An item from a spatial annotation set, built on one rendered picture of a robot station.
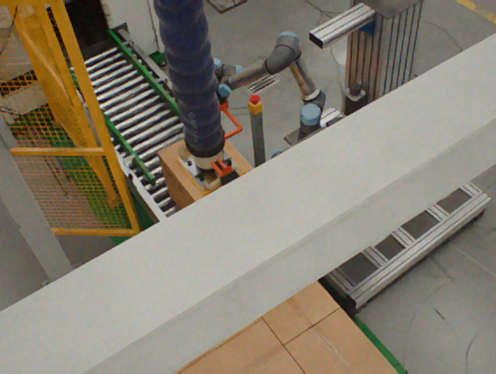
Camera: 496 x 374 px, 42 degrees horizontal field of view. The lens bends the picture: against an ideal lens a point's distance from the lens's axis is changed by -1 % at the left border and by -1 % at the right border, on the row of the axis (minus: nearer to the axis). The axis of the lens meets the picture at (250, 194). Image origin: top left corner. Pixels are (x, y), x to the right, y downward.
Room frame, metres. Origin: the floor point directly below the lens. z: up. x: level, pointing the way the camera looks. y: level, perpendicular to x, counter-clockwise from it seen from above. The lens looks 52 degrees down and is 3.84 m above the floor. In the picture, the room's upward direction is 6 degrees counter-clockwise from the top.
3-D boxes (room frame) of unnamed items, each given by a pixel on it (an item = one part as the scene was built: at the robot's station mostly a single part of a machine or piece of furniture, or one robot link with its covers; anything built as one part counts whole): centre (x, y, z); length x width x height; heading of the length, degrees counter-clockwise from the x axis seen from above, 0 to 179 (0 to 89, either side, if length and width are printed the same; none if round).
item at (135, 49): (3.38, 0.35, 0.50); 2.31 x 0.05 x 0.19; 29
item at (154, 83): (3.66, 0.57, 0.60); 1.60 x 0.10 x 0.09; 29
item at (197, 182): (2.45, 0.30, 0.97); 0.34 x 0.10 x 0.05; 28
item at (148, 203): (3.06, 0.92, 0.50); 2.31 x 0.05 x 0.19; 29
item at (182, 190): (2.49, 0.22, 0.75); 0.60 x 0.40 x 0.40; 28
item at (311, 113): (2.55, -0.39, 1.20); 0.13 x 0.12 x 0.14; 161
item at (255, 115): (2.94, -0.09, 0.50); 0.07 x 0.07 x 1.00; 29
